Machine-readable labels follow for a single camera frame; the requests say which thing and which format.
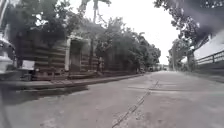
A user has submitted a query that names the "row of trees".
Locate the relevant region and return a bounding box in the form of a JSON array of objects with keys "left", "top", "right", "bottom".
[
  {"left": 6, "top": 0, "right": 163, "bottom": 73},
  {"left": 153, "top": 0, "right": 224, "bottom": 72}
]

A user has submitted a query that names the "raised concrete pavement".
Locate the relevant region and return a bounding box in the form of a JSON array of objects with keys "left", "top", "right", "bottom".
[{"left": 0, "top": 72, "right": 146, "bottom": 92}]

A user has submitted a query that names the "grey concrete road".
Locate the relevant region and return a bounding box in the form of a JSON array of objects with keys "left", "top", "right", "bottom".
[{"left": 0, "top": 70, "right": 224, "bottom": 128}]

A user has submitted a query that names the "dark railing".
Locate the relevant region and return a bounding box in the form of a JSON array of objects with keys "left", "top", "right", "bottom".
[{"left": 195, "top": 49, "right": 224, "bottom": 66}]

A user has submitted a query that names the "building with pale roof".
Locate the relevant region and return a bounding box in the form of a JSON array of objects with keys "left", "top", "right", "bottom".
[{"left": 192, "top": 30, "right": 224, "bottom": 62}]

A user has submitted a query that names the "striped wall with gate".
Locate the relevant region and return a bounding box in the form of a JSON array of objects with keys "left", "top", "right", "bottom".
[{"left": 14, "top": 34, "right": 141, "bottom": 81}]

